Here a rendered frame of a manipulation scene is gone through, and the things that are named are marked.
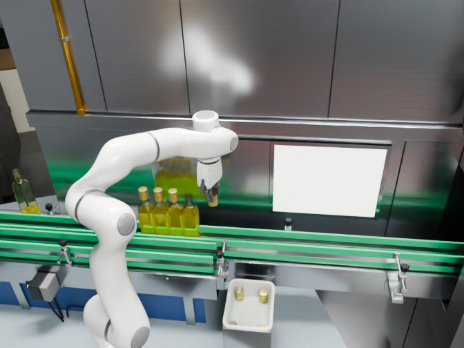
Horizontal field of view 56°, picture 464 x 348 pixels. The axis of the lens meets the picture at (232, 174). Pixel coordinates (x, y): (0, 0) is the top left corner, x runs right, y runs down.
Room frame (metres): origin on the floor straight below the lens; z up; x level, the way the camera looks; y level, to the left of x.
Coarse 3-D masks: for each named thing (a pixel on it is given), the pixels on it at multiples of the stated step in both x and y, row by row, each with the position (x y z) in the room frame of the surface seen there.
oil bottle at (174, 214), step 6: (180, 204) 1.34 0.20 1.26; (168, 210) 1.31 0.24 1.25; (174, 210) 1.31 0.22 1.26; (180, 210) 1.32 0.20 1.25; (168, 216) 1.31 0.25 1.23; (174, 216) 1.30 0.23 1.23; (180, 216) 1.30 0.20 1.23; (168, 222) 1.31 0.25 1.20; (174, 222) 1.30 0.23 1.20; (180, 222) 1.30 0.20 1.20; (168, 228) 1.31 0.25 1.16; (174, 228) 1.31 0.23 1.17; (180, 228) 1.30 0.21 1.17; (174, 234) 1.31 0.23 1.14; (180, 234) 1.30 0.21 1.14
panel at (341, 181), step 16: (288, 160) 1.39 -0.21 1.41; (304, 160) 1.38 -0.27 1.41; (320, 160) 1.37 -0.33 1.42; (336, 160) 1.36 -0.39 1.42; (352, 160) 1.36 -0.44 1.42; (368, 160) 1.35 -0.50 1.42; (384, 160) 1.34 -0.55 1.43; (288, 176) 1.39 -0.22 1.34; (304, 176) 1.38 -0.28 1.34; (320, 176) 1.37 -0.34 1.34; (336, 176) 1.36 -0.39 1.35; (352, 176) 1.35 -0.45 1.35; (368, 176) 1.35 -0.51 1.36; (288, 192) 1.39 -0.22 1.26; (304, 192) 1.38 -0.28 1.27; (320, 192) 1.37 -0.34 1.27; (336, 192) 1.36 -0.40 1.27; (352, 192) 1.35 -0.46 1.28; (368, 192) 1.34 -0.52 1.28; (288, 208) 1.39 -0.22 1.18; (304, 208) 1.38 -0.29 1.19; (320, 208) 1.37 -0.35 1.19; (336, 208) 1.36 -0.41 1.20; (352, 208) 1.35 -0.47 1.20; (368, 208) 1.34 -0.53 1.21
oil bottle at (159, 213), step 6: (156, 210) 1.32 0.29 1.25; (162, 210) 1.32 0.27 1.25; (156, 216) 1.32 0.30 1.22; (162, 216) 1.31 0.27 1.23; (156, 222) 1.32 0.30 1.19; (162, 222) 1.31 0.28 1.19; (156, 228) 1.32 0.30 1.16; (162, 228) 1.31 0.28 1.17; (156, 234) 1.32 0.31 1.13; (162, 234) 1.31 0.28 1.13; (168, 234) 1.31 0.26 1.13
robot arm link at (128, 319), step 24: (96, 192) 0.96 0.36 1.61; (96, 216) 0.87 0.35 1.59; (120, 216) 0.86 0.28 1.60; (120, 240) 0.84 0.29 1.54; (96, 264) 0.86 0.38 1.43; (120, 264) 0.88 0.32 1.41; (96, 288) 0.86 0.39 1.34; (120, 288) 0.86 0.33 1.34; (120, 312) 0.82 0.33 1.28; (144, 312) 0.86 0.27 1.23; (120, 336) 0.79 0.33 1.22; (144, 336) 0.81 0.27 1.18
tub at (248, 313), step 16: (240, 288) 1.17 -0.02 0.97; (256, 288) 1.16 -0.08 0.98; (272, 288) 1.13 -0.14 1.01; (240, 304) 1.12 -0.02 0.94; (256, 304) 1.11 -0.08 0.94; (272, 304) 1.05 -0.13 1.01; (224, 320) 0.99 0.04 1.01; (240, 320) 1.04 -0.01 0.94; (256, 320) 1.04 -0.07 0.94; (272, 320) 0.98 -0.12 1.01
